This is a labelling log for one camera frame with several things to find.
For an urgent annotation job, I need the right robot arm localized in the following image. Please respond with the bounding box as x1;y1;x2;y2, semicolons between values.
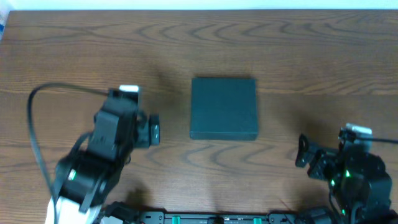
295;127;397;224

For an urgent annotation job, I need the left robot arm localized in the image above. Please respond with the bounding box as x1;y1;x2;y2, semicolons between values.
45;85;160;223

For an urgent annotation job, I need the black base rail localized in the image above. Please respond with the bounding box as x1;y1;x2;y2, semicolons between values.
94;202;336;224

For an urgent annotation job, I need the dark green box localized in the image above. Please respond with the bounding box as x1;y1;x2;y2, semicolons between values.
190;78;259;141

